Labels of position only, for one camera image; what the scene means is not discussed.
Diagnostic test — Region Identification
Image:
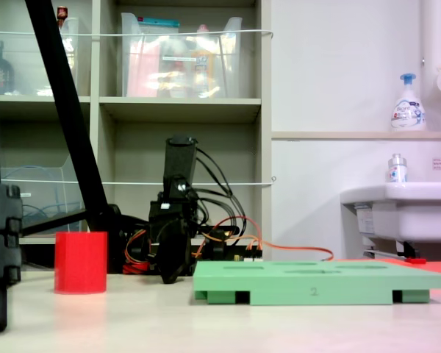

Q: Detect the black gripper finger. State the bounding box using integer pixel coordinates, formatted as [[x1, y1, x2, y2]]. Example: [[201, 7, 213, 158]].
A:
[[158, 219, 193, 285]]

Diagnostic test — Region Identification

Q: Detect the red octagonal pillar block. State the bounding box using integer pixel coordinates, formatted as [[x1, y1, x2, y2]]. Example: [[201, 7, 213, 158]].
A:
[[54, 230, 108, 295]]

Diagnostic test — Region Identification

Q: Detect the black clamp block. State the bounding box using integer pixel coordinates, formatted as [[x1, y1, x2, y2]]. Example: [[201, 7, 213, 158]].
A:
[[201, 224, 240, 259]]

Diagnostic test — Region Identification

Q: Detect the small circuit board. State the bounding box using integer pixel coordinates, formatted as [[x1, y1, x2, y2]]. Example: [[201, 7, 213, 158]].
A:
[[232, 245, 265, 263]]

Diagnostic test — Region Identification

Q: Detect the beige shelf unit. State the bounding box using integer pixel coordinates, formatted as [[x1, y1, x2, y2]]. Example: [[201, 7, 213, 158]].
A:
[[0, 0, 273, 273]]

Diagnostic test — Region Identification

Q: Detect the clear plastic bin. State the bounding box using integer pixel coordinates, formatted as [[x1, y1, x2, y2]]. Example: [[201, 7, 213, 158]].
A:
[[0, 154, 88, 238], [120, 13, 243, 99], [0, 16, 81, 97]]

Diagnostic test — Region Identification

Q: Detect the green shape sorting board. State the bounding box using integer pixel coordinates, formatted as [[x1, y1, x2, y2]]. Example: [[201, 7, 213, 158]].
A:
[[193, 260, 441, 306]]

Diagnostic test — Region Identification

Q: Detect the pink package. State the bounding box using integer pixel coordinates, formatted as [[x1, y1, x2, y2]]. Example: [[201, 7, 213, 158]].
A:
[[126, 36, 162, 97]]

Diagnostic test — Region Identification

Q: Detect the black tripod leg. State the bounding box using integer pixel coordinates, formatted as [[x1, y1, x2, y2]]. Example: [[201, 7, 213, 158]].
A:
[[20, 0, 150, 275]]

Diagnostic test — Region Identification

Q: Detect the orange labelled bottle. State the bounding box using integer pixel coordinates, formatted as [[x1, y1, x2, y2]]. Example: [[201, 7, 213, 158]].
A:
[[190, 24, 217, 99]]

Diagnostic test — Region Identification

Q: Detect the teal edged package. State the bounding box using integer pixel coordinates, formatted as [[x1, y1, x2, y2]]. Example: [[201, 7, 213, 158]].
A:
[[137, 16, 181, 29]]

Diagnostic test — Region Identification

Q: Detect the dark glass bottle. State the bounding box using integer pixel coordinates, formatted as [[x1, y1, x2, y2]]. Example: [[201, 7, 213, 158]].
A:
[[0, 39, 15, 96]]

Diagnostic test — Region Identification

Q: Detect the small clear bottle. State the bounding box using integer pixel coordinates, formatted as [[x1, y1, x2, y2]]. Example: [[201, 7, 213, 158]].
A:
[[385, 153, 409, 184]]

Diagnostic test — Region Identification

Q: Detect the brown bottle with cap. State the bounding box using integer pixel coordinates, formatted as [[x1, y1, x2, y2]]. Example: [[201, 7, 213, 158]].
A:
[[56, 5, 70, 29]]

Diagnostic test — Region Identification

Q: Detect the white sink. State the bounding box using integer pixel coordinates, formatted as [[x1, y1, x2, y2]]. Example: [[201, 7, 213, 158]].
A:
[[340, 181, 441, 244]]

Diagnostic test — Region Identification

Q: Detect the white soap pump bottle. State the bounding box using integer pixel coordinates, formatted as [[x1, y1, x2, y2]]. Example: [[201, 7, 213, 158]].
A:
[[390, 72, 428, 132]]

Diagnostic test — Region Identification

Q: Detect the thin orange wire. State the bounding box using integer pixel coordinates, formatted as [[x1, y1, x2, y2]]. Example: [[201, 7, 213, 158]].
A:
[[123, 228, 148, 264]]

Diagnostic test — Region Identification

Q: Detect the black servo cable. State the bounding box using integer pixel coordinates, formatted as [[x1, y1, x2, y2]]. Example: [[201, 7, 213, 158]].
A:
[[190, 187, 248, 240], [195, 147, 240, 221]]

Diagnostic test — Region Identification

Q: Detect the long orange wire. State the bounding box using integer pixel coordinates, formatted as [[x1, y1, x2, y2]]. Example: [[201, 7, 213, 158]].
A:
[[190, 215, 335, 263]]

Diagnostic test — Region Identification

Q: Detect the white cord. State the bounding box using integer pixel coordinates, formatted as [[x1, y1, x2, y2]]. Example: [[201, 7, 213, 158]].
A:
[[0, 29, 275, 39]]

